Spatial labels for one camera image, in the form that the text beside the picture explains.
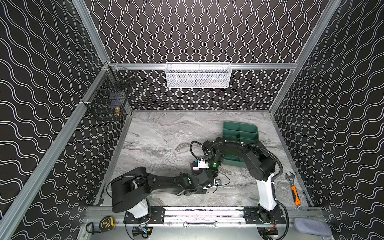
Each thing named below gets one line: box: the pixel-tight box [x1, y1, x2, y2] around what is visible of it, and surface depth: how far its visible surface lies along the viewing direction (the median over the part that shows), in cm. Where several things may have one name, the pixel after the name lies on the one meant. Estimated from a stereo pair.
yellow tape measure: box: [98, 216, 116, 233], surface depth 71 cm
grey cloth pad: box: [293, 218, 332, 237], surface depth 71 cm
